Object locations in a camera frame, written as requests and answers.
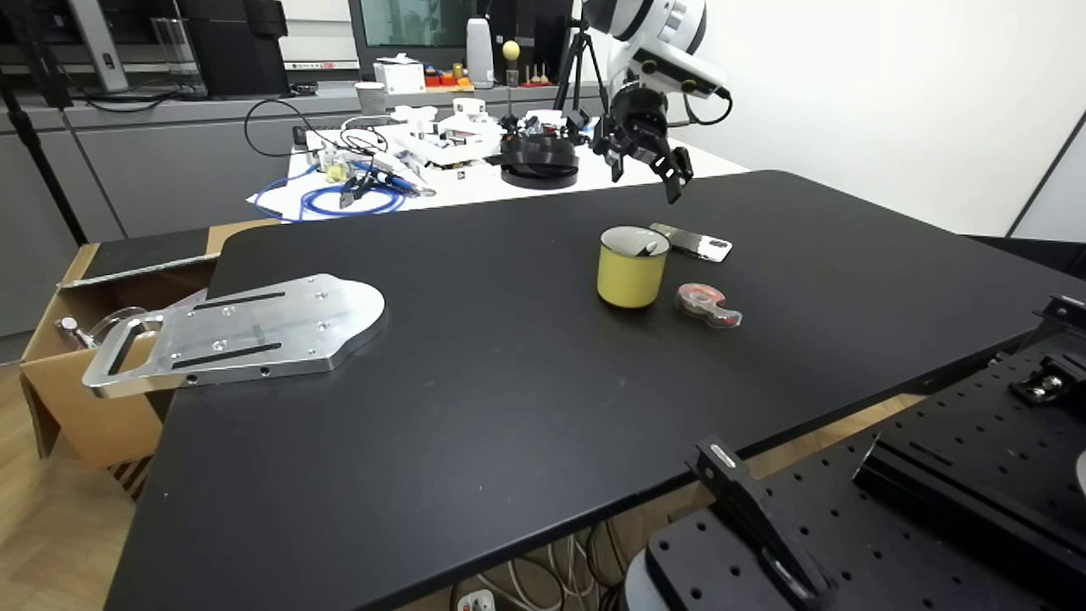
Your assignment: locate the yellow mug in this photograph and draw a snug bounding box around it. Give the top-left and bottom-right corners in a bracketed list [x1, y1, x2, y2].
[593, 222, 673, 311]

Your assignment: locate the black optical breadboard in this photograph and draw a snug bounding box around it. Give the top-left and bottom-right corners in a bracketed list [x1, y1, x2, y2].
[622, 326, 1086, 611]

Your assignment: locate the black rail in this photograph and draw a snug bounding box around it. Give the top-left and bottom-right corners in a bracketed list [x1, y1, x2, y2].
[852, 435, 1086, 580]

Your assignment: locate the smartphone with forest print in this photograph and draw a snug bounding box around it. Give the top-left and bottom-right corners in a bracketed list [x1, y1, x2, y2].
[649, 221, 737, 263]

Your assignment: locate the grey cabinet counter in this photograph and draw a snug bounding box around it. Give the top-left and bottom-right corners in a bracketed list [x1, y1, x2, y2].
[0, 82, 640, 342]

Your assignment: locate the silver monitor stand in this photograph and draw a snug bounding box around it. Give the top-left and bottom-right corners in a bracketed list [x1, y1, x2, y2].
[65, 0, 137, 99]

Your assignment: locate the blue cable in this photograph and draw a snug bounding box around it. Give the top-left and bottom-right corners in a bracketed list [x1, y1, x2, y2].
[297, 167, 410, 222]

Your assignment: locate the black clamp lever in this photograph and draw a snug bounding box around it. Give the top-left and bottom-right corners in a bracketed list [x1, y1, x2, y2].
[689, 437, 837, 611]

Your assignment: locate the thin black cable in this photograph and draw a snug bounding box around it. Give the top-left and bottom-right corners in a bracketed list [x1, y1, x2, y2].
[240, 96, 317, 164]

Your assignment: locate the black computer case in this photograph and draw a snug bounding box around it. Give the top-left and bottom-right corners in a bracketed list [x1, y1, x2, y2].
[182, 0, 292, 99]

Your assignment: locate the pink tape roll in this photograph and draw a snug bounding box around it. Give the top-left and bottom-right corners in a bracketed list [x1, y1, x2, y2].
[676, 279, 747, 333]

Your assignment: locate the small white box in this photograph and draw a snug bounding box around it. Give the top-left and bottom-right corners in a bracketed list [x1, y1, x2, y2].
[369, 52, 428, 99]

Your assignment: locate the black mounting bracket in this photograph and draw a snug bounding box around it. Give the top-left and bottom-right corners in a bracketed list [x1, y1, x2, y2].
[1008, 354, 1086, 411]

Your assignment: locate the silver metal plate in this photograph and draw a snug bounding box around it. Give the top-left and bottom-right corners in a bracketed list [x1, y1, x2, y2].
[77, 271, 392, 401]

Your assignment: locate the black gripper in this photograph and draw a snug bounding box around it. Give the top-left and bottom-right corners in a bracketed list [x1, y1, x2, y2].
[593, 83, 696, 205]

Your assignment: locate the round black headset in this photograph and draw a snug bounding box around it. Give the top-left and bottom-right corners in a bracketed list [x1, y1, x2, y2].
[496, 109, 584, 188]

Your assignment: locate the brown cardboard box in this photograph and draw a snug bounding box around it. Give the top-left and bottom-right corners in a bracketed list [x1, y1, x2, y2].
[16, 217, 286, 502]

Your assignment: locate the white electronics pile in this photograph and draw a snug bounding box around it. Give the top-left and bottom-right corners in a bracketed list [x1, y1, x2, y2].
[378, 96, 511, 176]

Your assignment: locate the black corner clamp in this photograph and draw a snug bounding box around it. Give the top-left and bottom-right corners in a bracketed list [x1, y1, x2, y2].
[1038, 291, 1086, 333]

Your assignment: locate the black tripod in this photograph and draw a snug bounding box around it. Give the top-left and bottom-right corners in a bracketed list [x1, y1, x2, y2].
[555, 18, 615, 117]
[0, 82, 93, 248]

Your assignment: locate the white side table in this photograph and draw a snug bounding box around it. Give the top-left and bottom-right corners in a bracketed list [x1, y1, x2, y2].
[245, 110, 753, 222]

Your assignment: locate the dark window pane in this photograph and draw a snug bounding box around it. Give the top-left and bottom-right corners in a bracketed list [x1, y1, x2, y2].
[348, 0, 489, 82]

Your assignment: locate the white power strip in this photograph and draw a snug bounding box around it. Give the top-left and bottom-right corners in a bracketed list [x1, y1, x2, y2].
[452, 583, 504, 611]

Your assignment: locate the thin black slanted rod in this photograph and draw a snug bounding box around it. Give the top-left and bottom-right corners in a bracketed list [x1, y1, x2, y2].
[1001, 109, 1086, 244]

